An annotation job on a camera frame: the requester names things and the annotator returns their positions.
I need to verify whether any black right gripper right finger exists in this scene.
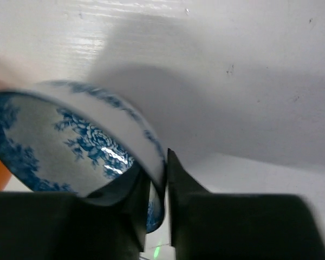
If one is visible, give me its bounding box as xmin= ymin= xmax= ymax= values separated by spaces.
xmin=166 ymin=149 xmax=325 ymax=259

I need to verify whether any blue floral bowl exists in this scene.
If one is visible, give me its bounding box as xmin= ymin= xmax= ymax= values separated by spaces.
xmin=0 ymin=80 xmax=166 ymax=233

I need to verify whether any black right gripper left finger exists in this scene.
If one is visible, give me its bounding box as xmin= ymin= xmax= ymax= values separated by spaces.
xmin=0 ymin=164 xmax=148 ymax=259

